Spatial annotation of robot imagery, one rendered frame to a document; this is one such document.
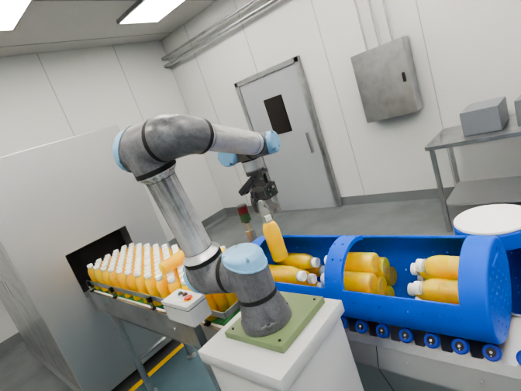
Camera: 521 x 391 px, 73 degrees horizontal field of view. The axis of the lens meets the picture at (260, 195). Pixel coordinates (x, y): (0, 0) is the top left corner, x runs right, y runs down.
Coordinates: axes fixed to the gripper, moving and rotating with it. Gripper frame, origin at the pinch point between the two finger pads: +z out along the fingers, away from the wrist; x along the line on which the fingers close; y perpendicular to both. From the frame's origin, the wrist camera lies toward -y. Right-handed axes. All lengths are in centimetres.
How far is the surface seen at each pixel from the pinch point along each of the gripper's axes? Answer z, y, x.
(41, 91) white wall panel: -153, -439, 102
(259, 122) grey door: -19, -281, 327
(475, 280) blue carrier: 14, 74, -11
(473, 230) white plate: 29, 61, 45
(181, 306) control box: 24, -30, -34
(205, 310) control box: 30.3, -26.1, -26.5
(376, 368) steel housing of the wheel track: 49, 40, -14
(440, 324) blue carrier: 27, 64, -14
